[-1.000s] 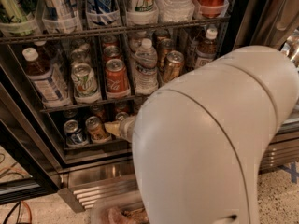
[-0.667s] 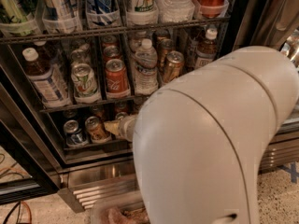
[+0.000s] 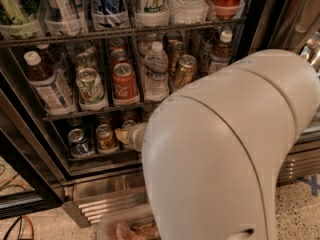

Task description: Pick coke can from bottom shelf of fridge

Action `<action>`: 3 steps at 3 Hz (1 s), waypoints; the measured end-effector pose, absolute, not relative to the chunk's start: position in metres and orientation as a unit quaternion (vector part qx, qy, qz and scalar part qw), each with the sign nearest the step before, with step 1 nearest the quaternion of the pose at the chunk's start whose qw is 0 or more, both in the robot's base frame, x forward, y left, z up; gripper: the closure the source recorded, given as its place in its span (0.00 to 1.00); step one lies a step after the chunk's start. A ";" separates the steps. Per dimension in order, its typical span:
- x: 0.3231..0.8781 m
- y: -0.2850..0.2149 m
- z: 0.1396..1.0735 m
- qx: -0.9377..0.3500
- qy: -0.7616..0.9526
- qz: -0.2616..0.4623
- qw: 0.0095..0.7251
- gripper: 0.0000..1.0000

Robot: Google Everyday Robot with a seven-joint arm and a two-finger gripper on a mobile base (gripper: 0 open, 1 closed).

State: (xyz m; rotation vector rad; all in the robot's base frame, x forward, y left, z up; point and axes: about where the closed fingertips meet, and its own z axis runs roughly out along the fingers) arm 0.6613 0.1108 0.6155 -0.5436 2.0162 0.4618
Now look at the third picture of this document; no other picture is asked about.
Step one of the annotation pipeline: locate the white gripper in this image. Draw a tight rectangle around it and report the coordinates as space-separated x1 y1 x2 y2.
115 123 147 152

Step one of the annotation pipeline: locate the red coke can bottom shelf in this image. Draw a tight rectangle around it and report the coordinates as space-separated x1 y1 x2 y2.
122 120 137 150

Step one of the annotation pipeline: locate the red coke can shelf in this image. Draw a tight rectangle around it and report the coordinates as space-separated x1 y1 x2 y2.
112 63 139 105
122 120 137 150

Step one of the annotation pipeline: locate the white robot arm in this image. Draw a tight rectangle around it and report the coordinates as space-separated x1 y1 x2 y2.
125 49 320 240

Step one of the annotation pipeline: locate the gold can bottom shelf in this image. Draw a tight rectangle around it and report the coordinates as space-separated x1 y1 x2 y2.
96 124 118 154

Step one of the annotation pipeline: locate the gold can shelf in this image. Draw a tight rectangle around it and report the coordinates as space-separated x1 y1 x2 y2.
172 54 198 90
96 124 118 154

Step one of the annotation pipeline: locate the red coke can behind bottom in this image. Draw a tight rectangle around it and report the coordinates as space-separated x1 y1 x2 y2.
121 108 139 122

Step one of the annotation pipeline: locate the blue pepsi can bottom shelf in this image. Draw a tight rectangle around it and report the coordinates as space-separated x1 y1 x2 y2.
68 128 94 158

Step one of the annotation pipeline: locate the green white can middle shelf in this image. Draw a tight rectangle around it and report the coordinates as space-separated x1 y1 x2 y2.
76 68 108 111

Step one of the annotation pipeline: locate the red coke can middle shelf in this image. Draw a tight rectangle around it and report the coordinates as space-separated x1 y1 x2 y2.
112 63 139 105

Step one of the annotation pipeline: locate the water bottle middle shelf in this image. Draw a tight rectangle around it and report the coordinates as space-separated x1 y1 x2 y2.
144 41 169 102

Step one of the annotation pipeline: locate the tea bottle left middle shelf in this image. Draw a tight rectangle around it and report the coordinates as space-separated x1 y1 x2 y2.
24 51 75 116

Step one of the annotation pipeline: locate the tea bottle shelf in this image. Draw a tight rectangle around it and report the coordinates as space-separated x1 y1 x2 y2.
208 30 233 74
24 51 75 116

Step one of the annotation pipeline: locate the gold can middle shelf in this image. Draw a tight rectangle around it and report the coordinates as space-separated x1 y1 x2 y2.
172 54 198 90

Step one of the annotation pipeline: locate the blue white bottle top shelf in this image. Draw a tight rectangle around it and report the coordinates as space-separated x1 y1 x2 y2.
91 0 130 31

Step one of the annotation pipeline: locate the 7up bottle top shelf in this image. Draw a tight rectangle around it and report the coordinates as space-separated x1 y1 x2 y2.
135 0 168 27

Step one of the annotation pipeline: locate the tea bottle right middle shelf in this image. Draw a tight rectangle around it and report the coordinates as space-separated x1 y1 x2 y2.
208 30 233 74

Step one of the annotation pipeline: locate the clear water bottle top shelf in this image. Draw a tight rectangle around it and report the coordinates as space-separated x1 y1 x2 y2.
167 0 208 25

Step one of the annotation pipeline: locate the green bottle top shelf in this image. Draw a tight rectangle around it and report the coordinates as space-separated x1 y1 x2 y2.
0 0 44 40

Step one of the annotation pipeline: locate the red coke bottle top shelf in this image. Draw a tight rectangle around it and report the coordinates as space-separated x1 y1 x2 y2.
206 0 245 20

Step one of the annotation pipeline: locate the glass fridge sliding door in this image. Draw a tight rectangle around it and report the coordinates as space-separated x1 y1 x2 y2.
248 0 319 148

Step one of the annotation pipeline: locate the clear plastic bin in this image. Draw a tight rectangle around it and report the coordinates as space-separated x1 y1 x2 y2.
97 204 161 240

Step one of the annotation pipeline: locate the orange cable on floor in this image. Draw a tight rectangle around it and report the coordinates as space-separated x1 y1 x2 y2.
2 215 36 240

